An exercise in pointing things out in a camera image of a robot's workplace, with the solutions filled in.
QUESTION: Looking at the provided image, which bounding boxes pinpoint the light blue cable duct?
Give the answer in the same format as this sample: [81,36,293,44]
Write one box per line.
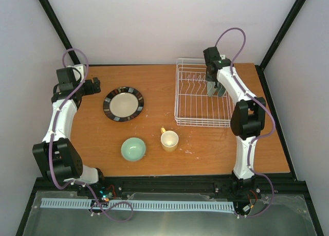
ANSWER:
[40,198,234,213]

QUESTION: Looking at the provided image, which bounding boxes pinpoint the left black frame post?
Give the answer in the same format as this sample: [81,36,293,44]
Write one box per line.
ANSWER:
[38,0,72,50]

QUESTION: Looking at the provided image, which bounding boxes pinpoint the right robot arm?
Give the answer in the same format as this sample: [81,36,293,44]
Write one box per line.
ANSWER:
[203,47,266,193]

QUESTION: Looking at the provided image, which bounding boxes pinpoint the red teal flower plate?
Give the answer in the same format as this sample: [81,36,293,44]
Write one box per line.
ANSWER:
[217,83,226,97]

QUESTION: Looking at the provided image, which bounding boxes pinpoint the yellow mug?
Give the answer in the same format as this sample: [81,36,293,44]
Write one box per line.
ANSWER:
[160,128,179,152]

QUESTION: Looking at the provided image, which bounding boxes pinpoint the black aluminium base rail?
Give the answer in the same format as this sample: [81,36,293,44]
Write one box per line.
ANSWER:
[33,175,317,203]

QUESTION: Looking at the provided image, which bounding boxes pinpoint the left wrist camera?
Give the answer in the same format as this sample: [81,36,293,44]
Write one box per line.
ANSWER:
[68,64,85,83]

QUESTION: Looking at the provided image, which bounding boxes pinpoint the mint plate with flower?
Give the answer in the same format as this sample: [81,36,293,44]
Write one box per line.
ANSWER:
[207,81,217,97]

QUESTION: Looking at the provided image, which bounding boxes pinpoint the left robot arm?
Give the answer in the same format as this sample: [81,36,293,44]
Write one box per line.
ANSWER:
[32,64,107,196]

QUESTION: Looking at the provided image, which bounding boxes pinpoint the black rimmed beige plate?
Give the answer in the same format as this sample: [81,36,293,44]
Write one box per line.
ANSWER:
[103,86,144,122]

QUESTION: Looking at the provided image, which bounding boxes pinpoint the right black frame post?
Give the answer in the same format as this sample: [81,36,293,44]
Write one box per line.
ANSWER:
[259,0,313,67]

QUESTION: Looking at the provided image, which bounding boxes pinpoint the white wire dish rack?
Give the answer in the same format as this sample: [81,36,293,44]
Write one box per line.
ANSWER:
[174,58,234,128]

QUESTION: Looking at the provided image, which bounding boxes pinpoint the black frame post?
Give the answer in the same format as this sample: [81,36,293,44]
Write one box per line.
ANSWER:
[38,0,72,50]
[259,0,313,67]

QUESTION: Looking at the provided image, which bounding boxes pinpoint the mint green bowl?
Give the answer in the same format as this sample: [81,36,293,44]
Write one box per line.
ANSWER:
[121,137,146,161]

